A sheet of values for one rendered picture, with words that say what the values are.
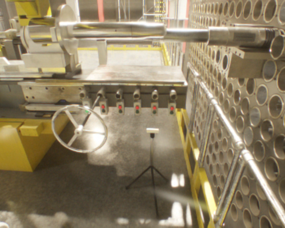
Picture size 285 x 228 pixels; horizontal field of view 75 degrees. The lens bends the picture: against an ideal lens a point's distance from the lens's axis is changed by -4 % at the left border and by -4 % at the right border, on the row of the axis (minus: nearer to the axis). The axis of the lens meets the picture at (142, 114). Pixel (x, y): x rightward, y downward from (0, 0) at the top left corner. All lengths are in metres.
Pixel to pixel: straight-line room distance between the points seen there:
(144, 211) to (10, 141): 1.51
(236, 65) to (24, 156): 2.52
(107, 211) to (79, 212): 0.25
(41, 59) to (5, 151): 1.06
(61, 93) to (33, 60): 0.41
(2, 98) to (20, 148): 0.66
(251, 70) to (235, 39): 0.56
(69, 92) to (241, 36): 1.78
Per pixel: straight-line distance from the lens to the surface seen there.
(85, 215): 1.95
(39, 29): 1.83
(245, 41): 2.13
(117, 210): 1.93
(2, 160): 2.61
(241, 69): 2.46
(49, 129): 2.18
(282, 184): 2.30
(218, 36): 2.04
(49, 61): 2.08
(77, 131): 1.35
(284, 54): 2.00
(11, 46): 2.76
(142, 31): 1.62
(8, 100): 2.63
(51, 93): 2.25
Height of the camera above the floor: 1.59
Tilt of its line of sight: 29 degrees down
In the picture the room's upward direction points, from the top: straight up
